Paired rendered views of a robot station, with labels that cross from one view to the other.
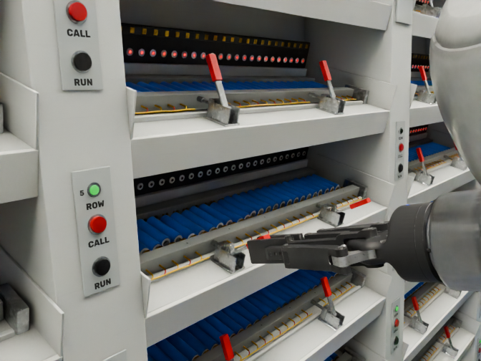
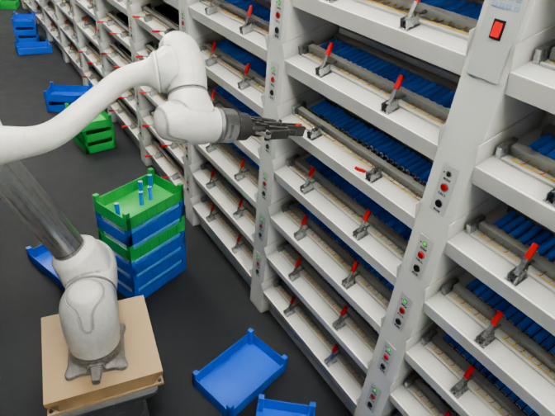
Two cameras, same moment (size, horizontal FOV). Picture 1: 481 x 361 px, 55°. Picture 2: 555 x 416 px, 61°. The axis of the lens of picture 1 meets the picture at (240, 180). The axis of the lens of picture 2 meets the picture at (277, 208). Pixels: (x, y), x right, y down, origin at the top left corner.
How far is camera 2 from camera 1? 1.54 m
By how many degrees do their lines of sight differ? 93
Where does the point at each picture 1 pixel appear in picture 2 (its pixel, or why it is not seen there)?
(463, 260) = not seen: hidden behind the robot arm
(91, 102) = (277, 43)
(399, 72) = (463, 122)
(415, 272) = not seen: hidden behind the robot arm
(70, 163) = (272, 58)
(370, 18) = (436, 58)
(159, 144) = (291, 66)
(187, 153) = (300, 76)
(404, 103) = (463, 154)
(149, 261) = (302, 111)
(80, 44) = (277, 25)
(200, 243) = (318, 122)
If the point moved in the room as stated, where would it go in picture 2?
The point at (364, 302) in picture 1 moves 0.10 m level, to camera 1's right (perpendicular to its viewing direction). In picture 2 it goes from (386, 260) to (383, 285)
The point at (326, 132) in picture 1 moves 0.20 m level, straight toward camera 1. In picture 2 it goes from (368, 115) to (296, 96)
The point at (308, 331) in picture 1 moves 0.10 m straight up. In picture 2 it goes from (350, 223) to (356, 195)
